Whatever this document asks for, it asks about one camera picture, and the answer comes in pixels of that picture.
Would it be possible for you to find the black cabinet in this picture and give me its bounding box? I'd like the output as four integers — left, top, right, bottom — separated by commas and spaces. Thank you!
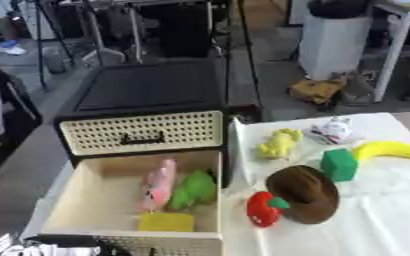
52, 61, 237, 188

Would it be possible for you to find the black tripod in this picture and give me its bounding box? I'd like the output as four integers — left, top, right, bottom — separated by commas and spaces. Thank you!
31, 0, 109, 91

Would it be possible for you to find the white cabinet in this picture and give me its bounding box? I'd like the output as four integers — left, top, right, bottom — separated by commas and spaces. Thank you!
297, 13, 373, 81

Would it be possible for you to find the green soft toy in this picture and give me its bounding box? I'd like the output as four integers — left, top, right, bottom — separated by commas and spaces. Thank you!
166, 169, 219, 211

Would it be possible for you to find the closed pale pierced drawer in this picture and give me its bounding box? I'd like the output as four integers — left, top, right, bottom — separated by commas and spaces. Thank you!
58, 110, 226, 156

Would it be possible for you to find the open pale drawer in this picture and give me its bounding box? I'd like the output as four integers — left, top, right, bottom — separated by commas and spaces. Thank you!
37, 149, 226, 256

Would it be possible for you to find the pink soft toy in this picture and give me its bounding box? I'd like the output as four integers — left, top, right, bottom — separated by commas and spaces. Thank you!
138, 157, 179, 212

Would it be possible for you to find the yellow soft toy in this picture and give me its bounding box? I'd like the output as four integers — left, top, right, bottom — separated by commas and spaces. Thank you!
255, 127, 305, 160

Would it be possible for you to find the white and red soft toy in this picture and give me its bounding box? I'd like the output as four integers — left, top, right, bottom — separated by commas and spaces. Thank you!
308, 116, 356, 145

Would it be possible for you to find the white table frame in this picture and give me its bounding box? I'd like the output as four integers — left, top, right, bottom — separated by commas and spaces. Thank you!
369, 1, 410, 103

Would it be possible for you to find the yellow toy banana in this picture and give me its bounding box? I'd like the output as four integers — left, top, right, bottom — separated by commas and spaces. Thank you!
350, 140, 410, 162

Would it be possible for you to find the tan bag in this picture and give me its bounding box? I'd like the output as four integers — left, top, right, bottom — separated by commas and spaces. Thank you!
287, 77, 349, 105

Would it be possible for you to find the yellow block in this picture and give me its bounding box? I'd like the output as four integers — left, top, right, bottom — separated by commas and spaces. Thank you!
136, 212, 197, 233

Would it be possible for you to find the green block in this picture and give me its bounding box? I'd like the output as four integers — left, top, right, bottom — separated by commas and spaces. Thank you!
318, 148, 359, 183

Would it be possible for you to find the red toy strawberry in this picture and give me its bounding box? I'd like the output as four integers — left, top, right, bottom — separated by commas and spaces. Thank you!
245, 191, 291, 228

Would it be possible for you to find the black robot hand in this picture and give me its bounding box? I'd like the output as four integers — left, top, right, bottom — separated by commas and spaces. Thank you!
21, 234, 135, 256

